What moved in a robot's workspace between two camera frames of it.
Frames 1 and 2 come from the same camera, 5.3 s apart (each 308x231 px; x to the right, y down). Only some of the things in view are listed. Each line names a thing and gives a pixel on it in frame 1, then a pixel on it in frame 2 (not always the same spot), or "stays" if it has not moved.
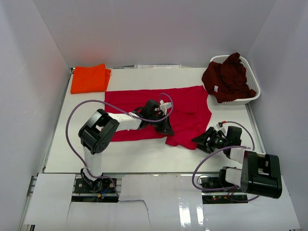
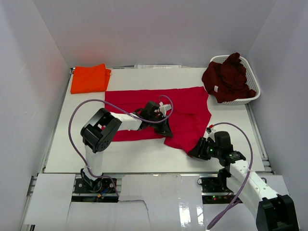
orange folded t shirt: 90,79 stays
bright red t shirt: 191,115 stays
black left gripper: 165,127 stays
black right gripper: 211,132 to 198,150
